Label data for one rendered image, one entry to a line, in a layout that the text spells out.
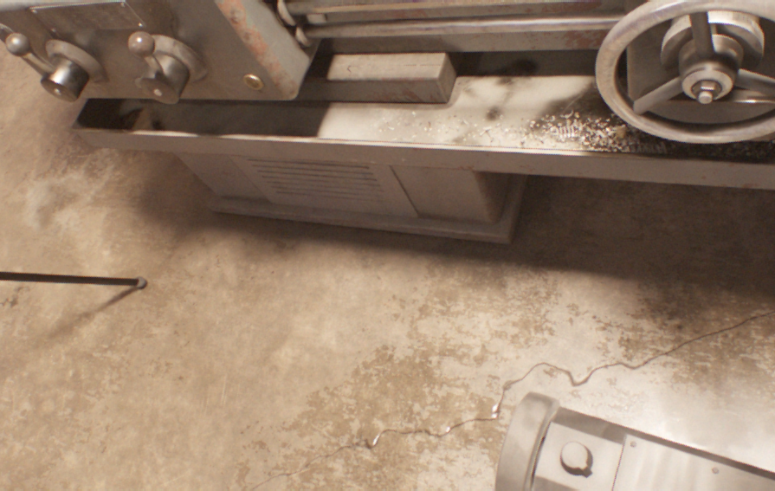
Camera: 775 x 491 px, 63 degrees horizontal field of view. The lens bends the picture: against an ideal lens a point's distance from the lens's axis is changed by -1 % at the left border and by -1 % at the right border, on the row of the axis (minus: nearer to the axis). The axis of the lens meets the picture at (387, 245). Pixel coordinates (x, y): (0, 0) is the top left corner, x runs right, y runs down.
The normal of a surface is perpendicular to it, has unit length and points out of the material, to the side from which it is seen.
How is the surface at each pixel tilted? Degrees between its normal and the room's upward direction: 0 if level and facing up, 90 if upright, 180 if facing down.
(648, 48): 90
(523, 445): 2
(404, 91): 90
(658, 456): 0
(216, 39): 90
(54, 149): 0
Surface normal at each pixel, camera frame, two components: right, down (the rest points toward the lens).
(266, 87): -0.29, 0.88
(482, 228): -0.33, -0.46
